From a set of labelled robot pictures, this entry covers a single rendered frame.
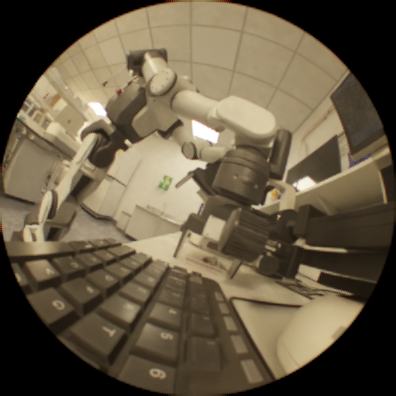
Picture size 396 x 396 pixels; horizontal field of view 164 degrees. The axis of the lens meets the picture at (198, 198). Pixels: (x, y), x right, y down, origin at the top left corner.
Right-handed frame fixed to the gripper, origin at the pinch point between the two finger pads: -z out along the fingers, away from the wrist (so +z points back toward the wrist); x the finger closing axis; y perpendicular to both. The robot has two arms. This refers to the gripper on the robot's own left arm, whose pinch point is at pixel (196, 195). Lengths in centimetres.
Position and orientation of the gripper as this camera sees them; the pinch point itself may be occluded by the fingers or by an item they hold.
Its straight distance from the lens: 37.9
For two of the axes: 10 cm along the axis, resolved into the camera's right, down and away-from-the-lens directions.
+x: 6.6, 7.5, -0.3
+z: 7.2, -6.2, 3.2
